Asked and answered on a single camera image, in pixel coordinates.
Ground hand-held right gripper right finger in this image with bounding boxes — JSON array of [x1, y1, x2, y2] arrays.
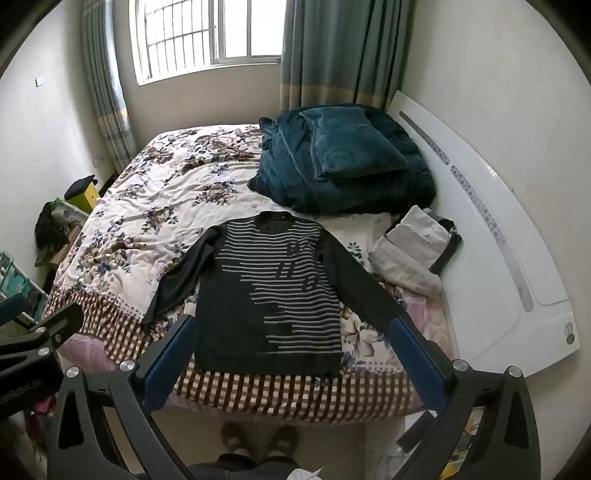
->
[[388, 311, 542, 480]]

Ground folded black garment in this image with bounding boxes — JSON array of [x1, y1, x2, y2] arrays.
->
[[427, 217, 463, 274]]

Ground teal plush pillow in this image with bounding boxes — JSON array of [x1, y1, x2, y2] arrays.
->
[[299, 106, 409, 181]]

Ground dark clothes heap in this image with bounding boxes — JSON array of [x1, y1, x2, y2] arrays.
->
[[34, 200, 71, 267]]

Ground wide grey-blue curtain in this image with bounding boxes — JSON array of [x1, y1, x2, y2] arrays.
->
[[279, 0, 413, 112]]

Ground teal plush blanket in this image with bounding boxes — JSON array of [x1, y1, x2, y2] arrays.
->
[[248, 105, 437, 214]]

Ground person's grey shoe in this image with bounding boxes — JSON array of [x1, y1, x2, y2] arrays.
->
[[267, 425, 300, 461], [220, 422, 254, 462]]

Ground dark striped sweater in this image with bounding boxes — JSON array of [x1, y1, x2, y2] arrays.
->
[[141, 211, 409, 380]]

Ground yellow box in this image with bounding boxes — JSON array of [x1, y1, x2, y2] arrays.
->
[[65, 182, 101, 214]]

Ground teal wire rack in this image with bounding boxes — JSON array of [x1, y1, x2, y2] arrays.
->
[[0, 250, 48, 326]]

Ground white bed headboard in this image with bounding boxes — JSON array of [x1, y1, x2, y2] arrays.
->
[[387, 90, 583, 370]]

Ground narrow grey-blue curtain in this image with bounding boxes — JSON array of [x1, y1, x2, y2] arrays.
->
[[81, 0, 138, 175]]

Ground folded white clothes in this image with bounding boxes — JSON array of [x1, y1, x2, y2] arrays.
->
[[368, 205, 453, 297]]

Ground barred window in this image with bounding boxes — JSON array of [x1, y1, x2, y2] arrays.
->
[[129, 0, 288, 86]]

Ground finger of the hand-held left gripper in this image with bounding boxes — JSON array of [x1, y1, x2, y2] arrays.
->
[[0, 302, 86, 370], [0, 293, 28, 329]]

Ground person's dark trousers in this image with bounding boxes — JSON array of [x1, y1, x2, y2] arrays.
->
[[187, 453, 319, 480]]

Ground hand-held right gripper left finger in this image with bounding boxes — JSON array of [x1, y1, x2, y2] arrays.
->
[[46, 314, 201, 480]]

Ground floral checked quilt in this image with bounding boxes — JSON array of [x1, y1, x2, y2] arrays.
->
[[46, 124, 428, 412]]

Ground black cap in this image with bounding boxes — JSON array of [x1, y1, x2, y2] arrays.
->
[[63, 174, 97, 200]]

